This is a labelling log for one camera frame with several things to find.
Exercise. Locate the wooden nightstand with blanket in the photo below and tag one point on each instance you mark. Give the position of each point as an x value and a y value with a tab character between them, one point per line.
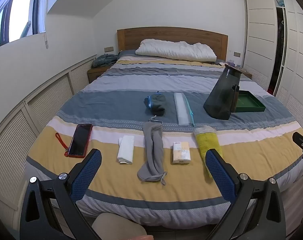
97	73

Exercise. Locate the bed with striped cover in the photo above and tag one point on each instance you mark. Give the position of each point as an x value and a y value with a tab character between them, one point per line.
116	100

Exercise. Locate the clear pouch with teal zip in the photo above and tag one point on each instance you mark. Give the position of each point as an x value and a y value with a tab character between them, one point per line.
182	110

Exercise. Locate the white waffle towel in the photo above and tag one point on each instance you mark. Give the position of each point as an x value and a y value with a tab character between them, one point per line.
125	150

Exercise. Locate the grey-blue crumpled blanket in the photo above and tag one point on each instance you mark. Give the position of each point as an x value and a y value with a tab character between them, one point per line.
105	60

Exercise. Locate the wooden nightstand with jar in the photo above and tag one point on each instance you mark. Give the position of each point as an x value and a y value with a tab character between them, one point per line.
246	73

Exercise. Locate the dark green cloth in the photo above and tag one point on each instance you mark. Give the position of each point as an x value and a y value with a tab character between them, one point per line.
157	103

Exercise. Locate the grey fabric sleeve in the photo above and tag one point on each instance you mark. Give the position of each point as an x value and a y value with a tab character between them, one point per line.
153	150

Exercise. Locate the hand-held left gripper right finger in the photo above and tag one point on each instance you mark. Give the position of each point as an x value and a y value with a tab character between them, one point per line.
219	175

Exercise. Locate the yellow towel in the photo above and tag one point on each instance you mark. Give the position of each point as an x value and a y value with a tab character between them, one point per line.
206	140

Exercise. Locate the green tray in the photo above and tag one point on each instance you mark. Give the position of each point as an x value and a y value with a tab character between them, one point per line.
249	103

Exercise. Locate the dark smoky water jug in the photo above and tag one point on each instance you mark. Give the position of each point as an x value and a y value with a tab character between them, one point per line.
221	97

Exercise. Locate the white pillow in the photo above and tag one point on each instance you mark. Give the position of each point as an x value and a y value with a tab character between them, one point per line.
176	48

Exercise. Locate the person's left hand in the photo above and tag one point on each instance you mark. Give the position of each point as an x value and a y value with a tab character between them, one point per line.
146	237

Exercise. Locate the white louvered wall cabinet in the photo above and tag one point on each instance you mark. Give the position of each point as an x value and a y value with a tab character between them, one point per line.
49	95

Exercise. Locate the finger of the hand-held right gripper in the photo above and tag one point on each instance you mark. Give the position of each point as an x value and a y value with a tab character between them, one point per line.
301	141

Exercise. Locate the wooden headboard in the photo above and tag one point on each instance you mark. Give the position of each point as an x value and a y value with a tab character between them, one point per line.
166	35

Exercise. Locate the phone in red case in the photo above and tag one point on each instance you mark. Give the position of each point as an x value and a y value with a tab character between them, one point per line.
80	141

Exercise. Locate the person's beige trouser leg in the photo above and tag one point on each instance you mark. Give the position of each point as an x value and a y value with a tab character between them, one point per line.
114	226

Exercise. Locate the window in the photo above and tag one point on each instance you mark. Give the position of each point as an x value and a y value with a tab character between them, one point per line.
14	12

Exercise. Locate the tissue packet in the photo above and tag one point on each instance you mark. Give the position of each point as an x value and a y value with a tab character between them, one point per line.
181	152

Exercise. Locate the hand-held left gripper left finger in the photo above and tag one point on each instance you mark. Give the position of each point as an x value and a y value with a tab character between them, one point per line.
87	172

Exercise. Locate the white wardrobe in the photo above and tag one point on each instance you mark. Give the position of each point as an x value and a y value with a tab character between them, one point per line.
296	55

